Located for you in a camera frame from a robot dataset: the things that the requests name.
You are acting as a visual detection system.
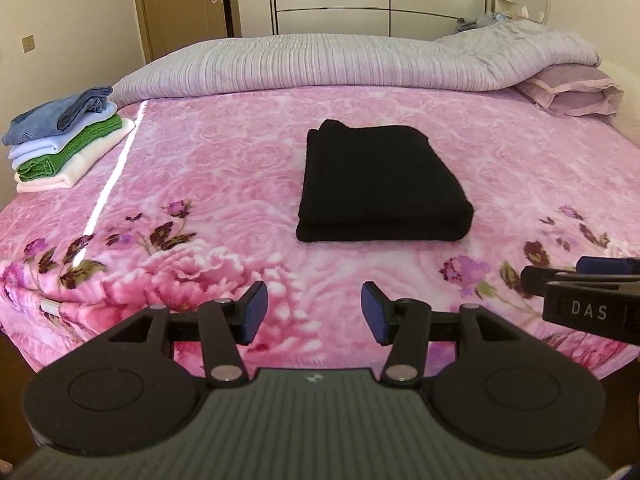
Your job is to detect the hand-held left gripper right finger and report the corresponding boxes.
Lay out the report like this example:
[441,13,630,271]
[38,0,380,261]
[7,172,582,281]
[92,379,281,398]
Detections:
[361,281,521,388]

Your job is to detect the lilac ribbed quilt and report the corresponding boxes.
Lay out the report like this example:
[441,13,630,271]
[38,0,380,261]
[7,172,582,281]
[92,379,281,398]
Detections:
[107,27,603,108]

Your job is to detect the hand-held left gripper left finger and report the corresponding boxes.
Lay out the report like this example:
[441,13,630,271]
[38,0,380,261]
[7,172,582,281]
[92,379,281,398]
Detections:
[107,281,269,388]

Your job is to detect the folded light blue garment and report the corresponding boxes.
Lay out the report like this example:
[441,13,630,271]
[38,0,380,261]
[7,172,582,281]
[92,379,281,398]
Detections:
[9,102,118,161]

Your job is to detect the lilac pillow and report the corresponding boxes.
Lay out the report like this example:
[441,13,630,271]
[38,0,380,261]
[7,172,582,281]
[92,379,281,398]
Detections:
[515,65,626,118]

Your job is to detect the black knit garment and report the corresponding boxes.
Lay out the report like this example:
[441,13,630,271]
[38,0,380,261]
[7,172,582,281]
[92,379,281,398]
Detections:
[295,119,475,243]

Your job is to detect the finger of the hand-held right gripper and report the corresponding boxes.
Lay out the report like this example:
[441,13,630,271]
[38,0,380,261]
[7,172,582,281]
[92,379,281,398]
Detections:
[520,266,640,298]
[576,257,640,276]

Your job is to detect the pink floral blanket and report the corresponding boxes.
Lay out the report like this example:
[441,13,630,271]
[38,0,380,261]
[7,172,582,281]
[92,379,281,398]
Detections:
[0,82,640,381]

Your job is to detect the folded blue jeans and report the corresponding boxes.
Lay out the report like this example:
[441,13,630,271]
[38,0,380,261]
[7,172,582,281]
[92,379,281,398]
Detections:
[2,86,115,147]

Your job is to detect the grey soft toy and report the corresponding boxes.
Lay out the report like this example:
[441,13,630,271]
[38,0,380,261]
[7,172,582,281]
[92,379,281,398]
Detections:
[456,12,506,32]

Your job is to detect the wooden door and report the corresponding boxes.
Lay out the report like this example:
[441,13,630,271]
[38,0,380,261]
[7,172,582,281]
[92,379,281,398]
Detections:
[132,0,236,63]

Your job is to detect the folded cream garment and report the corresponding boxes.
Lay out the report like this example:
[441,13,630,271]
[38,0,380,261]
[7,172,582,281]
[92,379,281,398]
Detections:
[15,119,137,193]

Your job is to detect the folded green garment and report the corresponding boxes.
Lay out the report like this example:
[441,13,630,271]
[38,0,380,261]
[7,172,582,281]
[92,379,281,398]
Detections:
[14,114,123,181]

